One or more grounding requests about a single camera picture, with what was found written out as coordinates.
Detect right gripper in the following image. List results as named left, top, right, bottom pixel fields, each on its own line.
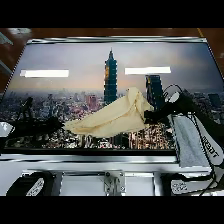
left=143, top=107, right=169, bottom=125

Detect cream garment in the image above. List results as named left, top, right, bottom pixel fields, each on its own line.
left=62, top=86, right=155, bottom=139

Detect grey garment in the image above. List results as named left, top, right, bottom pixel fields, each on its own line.
left=170, top=113, right=212, bottom=169

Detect black cable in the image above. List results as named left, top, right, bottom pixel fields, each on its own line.
left=190, top=111, right=218, bottom=197

